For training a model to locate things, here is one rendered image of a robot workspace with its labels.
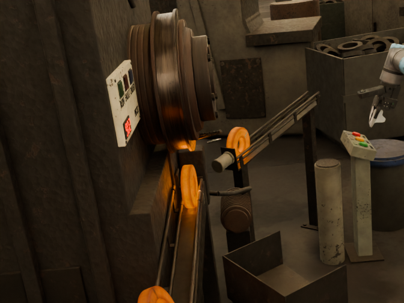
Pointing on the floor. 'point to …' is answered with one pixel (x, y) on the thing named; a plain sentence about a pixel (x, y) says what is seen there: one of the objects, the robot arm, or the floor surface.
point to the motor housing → (236, 219)
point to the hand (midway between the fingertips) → (370, 124)
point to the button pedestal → (361, 201)
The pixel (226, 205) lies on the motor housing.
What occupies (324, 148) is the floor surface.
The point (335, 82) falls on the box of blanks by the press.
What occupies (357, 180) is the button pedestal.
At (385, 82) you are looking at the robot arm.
